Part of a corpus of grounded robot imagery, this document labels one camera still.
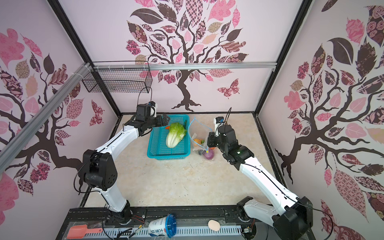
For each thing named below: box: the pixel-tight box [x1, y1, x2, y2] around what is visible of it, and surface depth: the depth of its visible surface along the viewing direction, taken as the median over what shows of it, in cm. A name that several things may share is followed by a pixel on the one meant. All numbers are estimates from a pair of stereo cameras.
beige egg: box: [208, 220, 221, 232], surface depth 71 cm
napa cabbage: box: [166, 120, 188, 149], surface depth 100 cm
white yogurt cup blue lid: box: [148, 213, 177, 239], surface depth 66 cm
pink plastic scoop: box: [67, 224, 103, 239], surface depth 71 cm
